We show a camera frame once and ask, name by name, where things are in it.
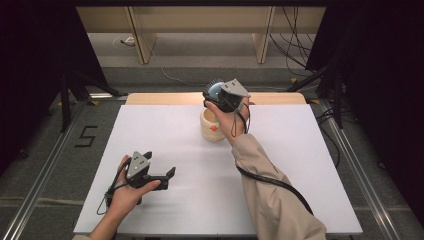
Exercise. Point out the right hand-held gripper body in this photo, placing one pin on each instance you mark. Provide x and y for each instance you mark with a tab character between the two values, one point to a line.
233	95

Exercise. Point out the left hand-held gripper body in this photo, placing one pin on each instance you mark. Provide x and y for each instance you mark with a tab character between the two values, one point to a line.
137	166

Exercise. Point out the light blue hairbrush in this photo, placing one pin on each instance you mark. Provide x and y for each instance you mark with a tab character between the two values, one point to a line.
215	89

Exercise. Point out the cream ribbed cup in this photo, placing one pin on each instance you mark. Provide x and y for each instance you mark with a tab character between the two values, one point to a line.
210	128

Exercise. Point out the person's right hand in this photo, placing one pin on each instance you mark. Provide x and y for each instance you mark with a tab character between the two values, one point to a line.
230	125

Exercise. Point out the person's left hand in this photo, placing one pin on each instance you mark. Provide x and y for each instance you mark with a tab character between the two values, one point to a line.
128	200

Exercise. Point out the white table board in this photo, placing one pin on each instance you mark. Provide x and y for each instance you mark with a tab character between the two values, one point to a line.
186	166

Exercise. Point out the wooden table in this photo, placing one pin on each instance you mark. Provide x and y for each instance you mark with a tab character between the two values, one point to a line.
166	99

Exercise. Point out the yellow tape piece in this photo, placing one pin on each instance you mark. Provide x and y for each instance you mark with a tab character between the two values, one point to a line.
293	80
314	101
94	102

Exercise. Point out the short metal bar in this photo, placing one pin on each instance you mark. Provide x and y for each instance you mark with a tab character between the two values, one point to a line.
106	96

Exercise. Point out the beige wooden shelf unit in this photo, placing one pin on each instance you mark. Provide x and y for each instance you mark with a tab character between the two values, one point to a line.
200	20

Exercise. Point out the black tripod stand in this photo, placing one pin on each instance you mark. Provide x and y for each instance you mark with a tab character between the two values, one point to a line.
337	100
65	100

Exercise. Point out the round floor outlet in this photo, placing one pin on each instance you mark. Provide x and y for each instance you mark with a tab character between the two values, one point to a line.
128	41

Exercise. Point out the black curtain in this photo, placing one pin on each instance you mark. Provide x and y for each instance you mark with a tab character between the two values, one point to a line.
30	66
383	83

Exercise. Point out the metal floor rail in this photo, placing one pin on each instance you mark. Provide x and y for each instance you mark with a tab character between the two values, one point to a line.
36	190
370	190

